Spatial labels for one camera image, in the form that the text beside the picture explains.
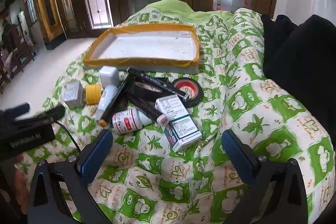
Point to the white green medicine box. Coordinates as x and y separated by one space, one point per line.
183 132

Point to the small grey box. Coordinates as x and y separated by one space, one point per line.
73 95

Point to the black tape roll red core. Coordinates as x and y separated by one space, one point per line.
198 95

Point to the black pen pink cap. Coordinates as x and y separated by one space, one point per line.
144 107

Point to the white medicine bottle red label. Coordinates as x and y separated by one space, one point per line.
128 120

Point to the light green sheet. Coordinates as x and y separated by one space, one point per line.
173 6

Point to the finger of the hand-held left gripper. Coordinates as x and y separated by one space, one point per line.
15 110
52 112

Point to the black cloth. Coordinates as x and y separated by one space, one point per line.
302 61

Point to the green printed blanket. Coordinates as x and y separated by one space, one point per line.
236 82

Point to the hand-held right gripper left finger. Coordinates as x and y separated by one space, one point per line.
97 158

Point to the black pen orange tip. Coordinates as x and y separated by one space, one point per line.
115 101

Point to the black marker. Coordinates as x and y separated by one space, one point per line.
155 81

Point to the yellow round jar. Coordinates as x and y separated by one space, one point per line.
93 94

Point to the small white bottle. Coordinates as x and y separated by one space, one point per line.
105 98

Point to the dark wooden furniture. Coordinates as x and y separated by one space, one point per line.
15 53

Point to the white square container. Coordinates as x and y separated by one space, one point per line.
109 75

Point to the yellow framed cabinet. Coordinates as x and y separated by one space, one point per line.
47 3

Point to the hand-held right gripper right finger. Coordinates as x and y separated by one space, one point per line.
237 153

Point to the white text-printed medicine box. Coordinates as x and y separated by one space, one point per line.
170 107

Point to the black tape roll white core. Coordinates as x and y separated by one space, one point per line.
138 91

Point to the white tray yellow tape rim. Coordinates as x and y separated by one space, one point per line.
152 43

